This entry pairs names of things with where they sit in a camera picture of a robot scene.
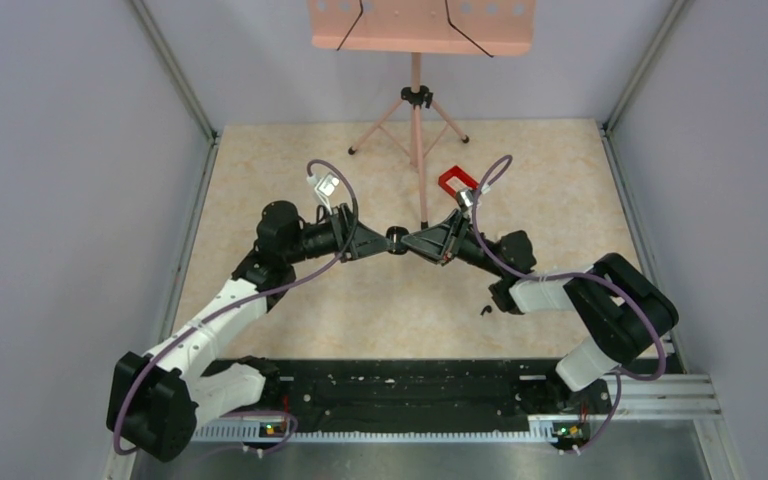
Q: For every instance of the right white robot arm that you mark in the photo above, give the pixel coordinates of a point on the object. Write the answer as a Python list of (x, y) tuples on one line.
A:
[(622, 311)]

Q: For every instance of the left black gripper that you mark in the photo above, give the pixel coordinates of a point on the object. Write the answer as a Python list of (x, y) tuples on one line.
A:
[(353, 239)]

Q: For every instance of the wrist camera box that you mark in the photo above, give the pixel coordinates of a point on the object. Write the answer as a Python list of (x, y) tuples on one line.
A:
[(467, 199), (324, 187)]

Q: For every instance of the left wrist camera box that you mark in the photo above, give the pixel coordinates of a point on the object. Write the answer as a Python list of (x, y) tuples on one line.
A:
[(324, 187)]

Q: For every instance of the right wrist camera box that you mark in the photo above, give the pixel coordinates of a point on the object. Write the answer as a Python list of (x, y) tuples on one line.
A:
[(467, 199)]

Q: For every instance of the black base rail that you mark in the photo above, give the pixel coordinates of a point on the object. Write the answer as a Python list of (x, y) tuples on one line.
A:
[(452, 396)]

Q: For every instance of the black earbud charging case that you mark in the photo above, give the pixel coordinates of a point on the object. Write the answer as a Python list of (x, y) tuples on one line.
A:
[(395, 236)]

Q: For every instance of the red plastic box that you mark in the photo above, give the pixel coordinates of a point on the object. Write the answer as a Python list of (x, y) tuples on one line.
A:
[(455, 179)]

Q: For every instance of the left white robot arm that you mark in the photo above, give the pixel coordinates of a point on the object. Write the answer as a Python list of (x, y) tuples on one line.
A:
[(159, 399)]

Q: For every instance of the pink music stand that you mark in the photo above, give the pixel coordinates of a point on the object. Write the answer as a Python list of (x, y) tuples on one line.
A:
[(419, 28)]

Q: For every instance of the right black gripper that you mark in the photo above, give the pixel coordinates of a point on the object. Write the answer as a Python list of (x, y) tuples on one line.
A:
[(442, 242)]

